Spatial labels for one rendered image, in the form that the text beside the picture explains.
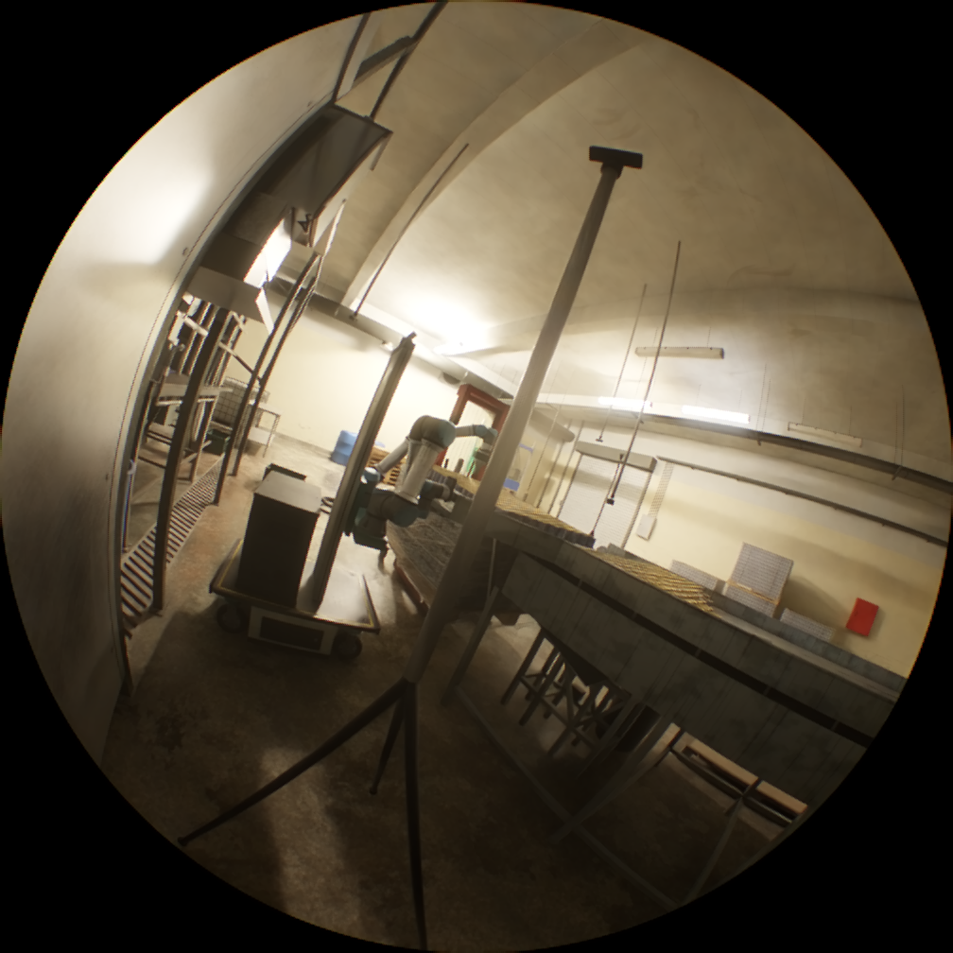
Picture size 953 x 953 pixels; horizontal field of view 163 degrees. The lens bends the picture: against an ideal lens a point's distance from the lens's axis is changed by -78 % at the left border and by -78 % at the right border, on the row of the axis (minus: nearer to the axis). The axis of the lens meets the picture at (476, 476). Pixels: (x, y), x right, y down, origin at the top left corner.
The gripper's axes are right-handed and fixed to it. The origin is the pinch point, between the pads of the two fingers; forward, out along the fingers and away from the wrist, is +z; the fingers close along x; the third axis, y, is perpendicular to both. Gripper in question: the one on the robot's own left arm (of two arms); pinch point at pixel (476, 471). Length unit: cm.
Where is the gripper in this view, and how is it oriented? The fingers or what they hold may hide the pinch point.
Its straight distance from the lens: 229.0
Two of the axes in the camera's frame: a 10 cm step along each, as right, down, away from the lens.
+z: -3.9, 9.2, 0.5
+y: -4.9, -2.6, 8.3
